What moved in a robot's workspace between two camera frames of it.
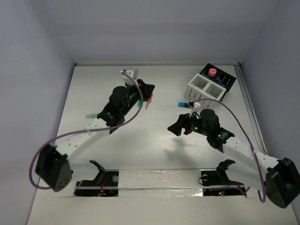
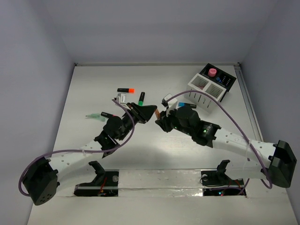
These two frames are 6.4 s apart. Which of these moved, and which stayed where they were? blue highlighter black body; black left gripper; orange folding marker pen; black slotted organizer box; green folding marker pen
Moved: orange folding marker pen; black left gripper
Stayed: black slotted organizer box; blue highlighter black body; green folding marker pen
